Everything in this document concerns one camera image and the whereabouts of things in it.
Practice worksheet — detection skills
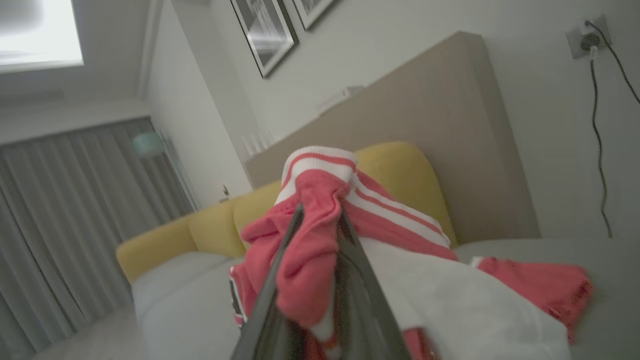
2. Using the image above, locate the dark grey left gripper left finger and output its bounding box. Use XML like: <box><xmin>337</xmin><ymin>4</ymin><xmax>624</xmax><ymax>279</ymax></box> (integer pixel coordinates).
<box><xmin>231</xmin><ymin>202</ymin><xmax>307</xmax><ymax>360</ymax></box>

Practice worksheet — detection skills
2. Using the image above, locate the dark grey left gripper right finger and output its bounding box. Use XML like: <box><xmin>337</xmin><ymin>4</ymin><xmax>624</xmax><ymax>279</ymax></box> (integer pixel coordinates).
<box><xmin>333</xmin><ymin>209</ymin><xmax>412</xmax><ymax>360</ymax></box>

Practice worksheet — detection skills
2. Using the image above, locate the red white striped garment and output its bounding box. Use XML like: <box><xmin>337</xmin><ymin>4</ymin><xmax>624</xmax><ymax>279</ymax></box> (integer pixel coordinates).
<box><xmin>228</xmin><ymin>145</ymin><xmax>596</xmax><ymax>360</ymax></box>

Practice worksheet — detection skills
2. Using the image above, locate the long grey sofa seat cushion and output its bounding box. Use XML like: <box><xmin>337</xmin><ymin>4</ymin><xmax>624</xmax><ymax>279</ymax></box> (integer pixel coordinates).
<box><xmin>137</xmin><ymin>257</ymin><xmax>248</xmax><ymax>360</ymax></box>

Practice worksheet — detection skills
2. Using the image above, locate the narrow yellow sofa back cushion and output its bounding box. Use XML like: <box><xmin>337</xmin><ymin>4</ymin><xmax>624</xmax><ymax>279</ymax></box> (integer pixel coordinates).
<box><xmin>188</xmin><ymin>199</ymin><xmax>247</xmax><ymax>259</ymax></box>

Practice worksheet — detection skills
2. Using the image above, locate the small grey sofa seat cushion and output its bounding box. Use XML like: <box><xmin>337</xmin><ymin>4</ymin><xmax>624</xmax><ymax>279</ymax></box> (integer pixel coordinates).
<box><xmin>131</xmin><ymin>251</ymin><xmax>232</xmax><ymax>321</ymax></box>

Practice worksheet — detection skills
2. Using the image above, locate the yellow sofa end cushion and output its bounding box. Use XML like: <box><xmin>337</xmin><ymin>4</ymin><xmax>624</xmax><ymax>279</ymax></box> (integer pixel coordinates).
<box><xmin>115</xmin><ymin>214</ymin><xmax>199</xmax><ymax>285</ymax></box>

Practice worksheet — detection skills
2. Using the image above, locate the teal shade floor lamp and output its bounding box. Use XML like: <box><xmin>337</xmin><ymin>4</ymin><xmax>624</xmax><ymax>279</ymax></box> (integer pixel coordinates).
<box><xmin>131</xmin><ymin>130</ymin><xmax>202</xmax><ymax>211</ymax></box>

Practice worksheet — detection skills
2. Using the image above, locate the grey pleated curtain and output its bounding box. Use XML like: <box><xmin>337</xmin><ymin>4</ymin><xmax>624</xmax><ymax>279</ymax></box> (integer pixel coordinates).
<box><xmin>0</xmin><ymin>117</ymin><xmax>197</xmax><ymax>360</ymax></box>

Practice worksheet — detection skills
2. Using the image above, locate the large black framed picture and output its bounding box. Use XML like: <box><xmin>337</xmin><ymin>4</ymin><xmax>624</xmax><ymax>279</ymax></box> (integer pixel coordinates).
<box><xmin>229</xmin><ymin>0</ymin><xmax>300</xmax><ymax>79</ymax></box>

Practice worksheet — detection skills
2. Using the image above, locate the small black framed picture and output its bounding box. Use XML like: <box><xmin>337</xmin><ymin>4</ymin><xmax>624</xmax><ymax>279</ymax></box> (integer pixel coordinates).
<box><xmin>292</xmin><ymin>0</ymin><xmax>342</xmax><ymax>31</ymax></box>

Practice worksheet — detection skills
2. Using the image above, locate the white plug adapter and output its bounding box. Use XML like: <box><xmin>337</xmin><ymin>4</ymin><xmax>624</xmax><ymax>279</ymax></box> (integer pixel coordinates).
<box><xmin>579</xmin><ymin>31</ymin><xmax>602</xmax><ymax>60</ymax></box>

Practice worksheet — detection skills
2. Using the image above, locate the bright ceiling light panel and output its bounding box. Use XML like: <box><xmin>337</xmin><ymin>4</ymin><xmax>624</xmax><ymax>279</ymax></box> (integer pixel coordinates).
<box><xmin>0</xmin><ymin>0</ymin><xmax>85</xmax><ymax>74</ymax></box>

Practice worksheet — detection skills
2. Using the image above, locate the beige wall panel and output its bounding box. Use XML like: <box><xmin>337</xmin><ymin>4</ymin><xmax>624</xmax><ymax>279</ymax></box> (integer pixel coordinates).
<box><xmin>244</xmin><ymin>31</ymin><xmax>542</xmax><ymax>246</ymax></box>

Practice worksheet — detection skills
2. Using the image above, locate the thin black hanging cable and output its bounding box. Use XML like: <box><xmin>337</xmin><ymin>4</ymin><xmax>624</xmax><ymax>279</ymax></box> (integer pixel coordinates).
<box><xmin>589</xmin><ymin>56</ymin><xmax>614</xmax><ymax>239</ymax></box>

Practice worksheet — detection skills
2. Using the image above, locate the white wall socket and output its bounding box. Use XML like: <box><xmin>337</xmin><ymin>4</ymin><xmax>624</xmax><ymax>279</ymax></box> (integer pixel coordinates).
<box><xmin>565</xmin><ymin>14</ymin><xmax>613</xmax><ymax>60</ymax></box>

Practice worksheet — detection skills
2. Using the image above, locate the black braided cable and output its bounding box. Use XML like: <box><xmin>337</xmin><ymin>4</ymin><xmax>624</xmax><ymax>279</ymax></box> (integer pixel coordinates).
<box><xmin>584</xmin><ymin>19</ymin><xmax>640</xmax><ymax>107</ymax></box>

